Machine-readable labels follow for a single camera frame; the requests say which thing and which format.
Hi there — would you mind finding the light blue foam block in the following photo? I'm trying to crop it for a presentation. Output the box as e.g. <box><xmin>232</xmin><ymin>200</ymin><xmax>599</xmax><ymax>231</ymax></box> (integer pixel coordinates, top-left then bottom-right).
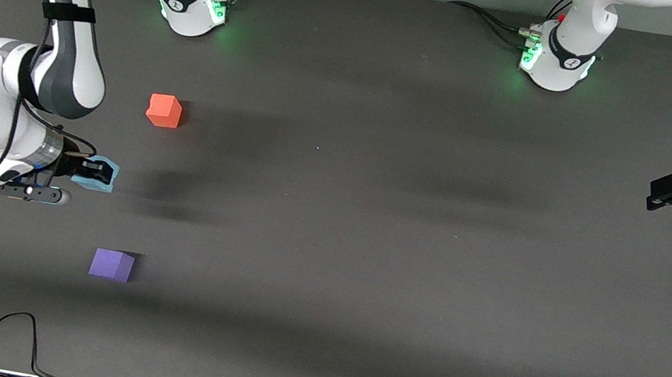
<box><xmin>68</xmin><ymin>150</ymin><xmax>123</xmax><ymax>197</ymax></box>

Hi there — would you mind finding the orange foam block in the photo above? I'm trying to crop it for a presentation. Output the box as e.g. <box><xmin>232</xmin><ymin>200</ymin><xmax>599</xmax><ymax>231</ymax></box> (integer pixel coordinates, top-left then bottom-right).
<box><xmin>143</xmin><ymin>91</ymin><xmax>186</xmax><ymax>132</ymax></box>

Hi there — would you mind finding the purple foam block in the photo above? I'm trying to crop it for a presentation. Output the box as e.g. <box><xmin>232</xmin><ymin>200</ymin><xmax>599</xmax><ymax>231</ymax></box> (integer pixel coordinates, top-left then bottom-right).
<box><xmin>87</xmin><ymin>246</ymin><xmax>137</xmax><ymax>285</ymax></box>

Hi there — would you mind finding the dark grey table mat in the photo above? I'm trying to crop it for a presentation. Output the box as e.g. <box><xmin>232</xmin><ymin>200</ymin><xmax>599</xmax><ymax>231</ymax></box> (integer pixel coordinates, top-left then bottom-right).
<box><xmin>0</xmin><ymin>0</ymin><xmax>672</xmax><ymax>377</ymax></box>

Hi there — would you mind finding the black looped cable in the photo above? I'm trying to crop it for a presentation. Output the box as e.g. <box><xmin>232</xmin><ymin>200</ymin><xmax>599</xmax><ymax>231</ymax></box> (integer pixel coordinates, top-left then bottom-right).
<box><xmin>0</xmin><ymin>307</ymin><xmax>80</xmax><ymax>377</ymax></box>

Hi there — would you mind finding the black velcro strap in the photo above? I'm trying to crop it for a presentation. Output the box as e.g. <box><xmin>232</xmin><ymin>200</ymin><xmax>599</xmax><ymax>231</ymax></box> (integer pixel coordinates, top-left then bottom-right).
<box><xmin>38</xmin><ymin>0</ymin><xmax>100</xmax><ymax>29</ymax></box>

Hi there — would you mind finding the black left arm base cable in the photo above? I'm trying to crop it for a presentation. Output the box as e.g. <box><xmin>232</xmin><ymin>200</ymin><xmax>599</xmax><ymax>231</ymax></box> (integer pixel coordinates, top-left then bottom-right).
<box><xmin>543</xmin><ymin>0</ymin><xmax>575</xmax><ymax>25</ymax></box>
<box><xmin>444</xmin><ymin>0</ymin><xmax>541</xmax><ymax>40</ymax></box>
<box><xmin>473</xmin><ymin>10</ymin><xmax>540</xmax><ymax>53</ymax></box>

